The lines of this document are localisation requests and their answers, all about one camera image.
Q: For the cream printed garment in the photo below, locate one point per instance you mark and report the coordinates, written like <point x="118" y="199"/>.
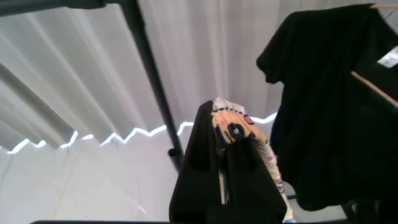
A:
<point x="233" y="124"/>

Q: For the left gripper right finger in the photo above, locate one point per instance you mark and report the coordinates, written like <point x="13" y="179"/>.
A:
<point x="252" y="193"/>

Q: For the white curtain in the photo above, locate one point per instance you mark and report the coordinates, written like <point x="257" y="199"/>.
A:
<point x="77" y="77"/>

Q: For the pink clothes hanger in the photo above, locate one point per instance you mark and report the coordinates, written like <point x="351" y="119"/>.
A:
<point x="373" y="87"/>

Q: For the black clothes rack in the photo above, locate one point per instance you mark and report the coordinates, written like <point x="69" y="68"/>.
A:
<point x="146" y="56"/>

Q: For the black garment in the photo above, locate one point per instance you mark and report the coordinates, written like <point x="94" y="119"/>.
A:
<point x="326" y="124"/>

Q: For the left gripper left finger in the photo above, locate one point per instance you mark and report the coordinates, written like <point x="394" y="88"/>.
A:
<point x="196" y="180"/>

